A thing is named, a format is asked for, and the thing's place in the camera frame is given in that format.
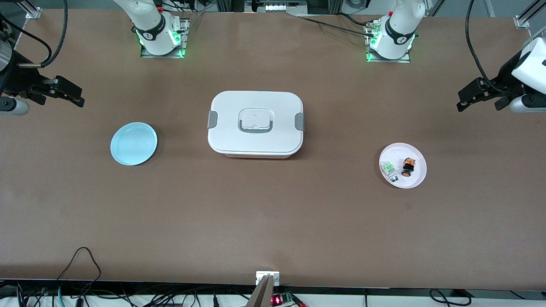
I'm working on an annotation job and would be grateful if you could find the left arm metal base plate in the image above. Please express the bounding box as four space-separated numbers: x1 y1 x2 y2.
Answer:
366 19 411 64

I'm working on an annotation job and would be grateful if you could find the white lidded lunch box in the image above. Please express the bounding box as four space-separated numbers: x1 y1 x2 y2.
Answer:
207 90 305 159

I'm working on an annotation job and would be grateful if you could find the green push-button switch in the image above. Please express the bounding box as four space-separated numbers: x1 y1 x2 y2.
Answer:
383 161 399 183

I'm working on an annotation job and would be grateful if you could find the black looped cable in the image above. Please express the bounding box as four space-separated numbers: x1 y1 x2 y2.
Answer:
58 246 102 284

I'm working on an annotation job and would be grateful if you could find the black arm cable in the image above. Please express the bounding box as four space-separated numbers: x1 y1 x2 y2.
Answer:
0 0 69 69
465 0 519 96

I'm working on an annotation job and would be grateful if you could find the black table cable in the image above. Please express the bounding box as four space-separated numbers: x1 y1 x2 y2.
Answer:
296 13 378 38

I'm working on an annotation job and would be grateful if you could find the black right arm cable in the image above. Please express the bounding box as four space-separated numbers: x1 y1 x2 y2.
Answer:
0 0 69 69

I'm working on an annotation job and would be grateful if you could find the grey box with lit panel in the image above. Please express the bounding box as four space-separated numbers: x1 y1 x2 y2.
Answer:
245 0 308 13

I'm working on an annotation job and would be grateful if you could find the aluminium frame post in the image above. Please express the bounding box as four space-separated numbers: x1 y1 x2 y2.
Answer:
17 0 42 20
514 0 546 29

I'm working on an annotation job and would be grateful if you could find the black coiled cable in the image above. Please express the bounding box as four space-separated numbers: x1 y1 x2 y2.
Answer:
429 289 472 307

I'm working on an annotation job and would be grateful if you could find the light blue round plate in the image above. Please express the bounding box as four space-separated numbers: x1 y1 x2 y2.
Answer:
110 122 158 166

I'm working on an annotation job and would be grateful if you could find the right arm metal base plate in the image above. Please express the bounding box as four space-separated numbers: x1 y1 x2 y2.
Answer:
140 17 189 59

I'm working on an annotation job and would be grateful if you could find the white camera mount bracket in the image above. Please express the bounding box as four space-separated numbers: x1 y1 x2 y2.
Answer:
256 271 280 286

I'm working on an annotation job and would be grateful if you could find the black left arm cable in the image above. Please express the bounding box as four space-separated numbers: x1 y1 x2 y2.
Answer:
465 0 519 96

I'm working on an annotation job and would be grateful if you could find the white plate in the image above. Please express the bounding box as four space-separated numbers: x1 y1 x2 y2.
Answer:
379 142 427 189

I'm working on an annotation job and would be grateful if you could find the circuit board with red light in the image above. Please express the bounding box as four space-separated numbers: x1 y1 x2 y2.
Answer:
272 291 306 307

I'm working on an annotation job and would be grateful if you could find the grey camera stand bar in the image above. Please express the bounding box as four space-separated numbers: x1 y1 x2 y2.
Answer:
247 275 276 307

